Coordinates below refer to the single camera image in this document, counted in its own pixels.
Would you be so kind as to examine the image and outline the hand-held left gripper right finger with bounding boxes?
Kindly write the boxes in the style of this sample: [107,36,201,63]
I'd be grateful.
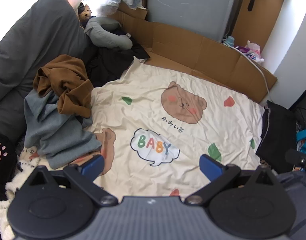
[184,154,287,207]

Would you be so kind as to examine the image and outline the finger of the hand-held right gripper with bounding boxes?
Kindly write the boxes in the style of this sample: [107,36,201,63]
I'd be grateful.
[285,149,304,164]

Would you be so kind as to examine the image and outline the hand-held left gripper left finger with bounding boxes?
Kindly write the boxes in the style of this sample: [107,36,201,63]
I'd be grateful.
[19,154,118,207]

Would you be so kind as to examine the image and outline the brown printed t-shirt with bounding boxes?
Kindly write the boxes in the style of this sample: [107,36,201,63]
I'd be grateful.
[33,54,94,118]

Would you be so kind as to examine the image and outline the folded black clothes stack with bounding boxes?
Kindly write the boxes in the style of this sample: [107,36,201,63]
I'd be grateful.
[256,100,298,173]

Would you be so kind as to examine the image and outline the pile of black clothes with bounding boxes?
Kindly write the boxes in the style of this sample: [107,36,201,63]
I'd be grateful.
[82,27,151,88]

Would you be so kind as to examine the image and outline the blue floral bag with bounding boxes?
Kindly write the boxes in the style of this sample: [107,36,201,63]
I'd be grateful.
[296,126,306,155]

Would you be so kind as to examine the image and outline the person's grey trousers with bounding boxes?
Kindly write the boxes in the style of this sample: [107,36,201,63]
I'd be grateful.
[274,170,306,240]

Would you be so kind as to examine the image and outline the grey-blue crumpled garment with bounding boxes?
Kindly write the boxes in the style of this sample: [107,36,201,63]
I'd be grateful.
[24,89,103,169]

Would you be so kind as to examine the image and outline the cream bear print bedsheet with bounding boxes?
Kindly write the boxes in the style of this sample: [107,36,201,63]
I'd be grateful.
[17,56,265,198]

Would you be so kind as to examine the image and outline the black paw print plush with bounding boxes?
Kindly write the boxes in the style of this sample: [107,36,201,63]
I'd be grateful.
[0,134,19,200]

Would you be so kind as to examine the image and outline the white fluffy blanket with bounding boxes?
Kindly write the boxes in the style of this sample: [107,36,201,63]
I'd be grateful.
[0,160,39,240]

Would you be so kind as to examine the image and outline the pink white packet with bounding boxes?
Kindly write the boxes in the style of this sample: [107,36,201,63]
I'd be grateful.
[244,41,264,64]

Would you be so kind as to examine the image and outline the flattened brown cardboard box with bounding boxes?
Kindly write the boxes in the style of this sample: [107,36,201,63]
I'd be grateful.
[107,2,278,104]

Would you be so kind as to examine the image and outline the grey neck pillow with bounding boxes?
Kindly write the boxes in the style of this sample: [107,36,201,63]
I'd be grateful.
[84,16,133,50]

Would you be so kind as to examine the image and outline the large grey pillow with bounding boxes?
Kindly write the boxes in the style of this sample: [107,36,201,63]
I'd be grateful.
[0,0,93,140]

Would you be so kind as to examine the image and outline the small stuffed toy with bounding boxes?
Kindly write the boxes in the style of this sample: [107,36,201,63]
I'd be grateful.
[77,2,92,22]

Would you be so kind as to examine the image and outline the grey refrigerator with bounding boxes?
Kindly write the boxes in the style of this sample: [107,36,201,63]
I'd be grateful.
[146,0,246,43]

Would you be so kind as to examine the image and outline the white cable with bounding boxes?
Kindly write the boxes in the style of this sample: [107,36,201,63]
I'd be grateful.
[223,39,270,95]

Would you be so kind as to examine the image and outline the brown cardboard wall panel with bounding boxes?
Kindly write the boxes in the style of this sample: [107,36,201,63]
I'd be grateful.
[230,0,290,53]

